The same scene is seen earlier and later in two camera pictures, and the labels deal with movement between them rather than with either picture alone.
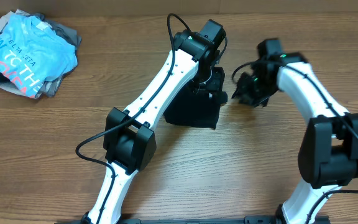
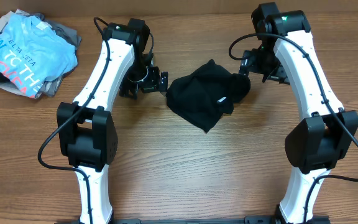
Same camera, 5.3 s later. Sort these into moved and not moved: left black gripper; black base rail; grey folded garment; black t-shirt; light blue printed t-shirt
Moved: left black gripper; black t-shirt
Not moved: black base rail; grey folded garment; light blue printed t-shirt
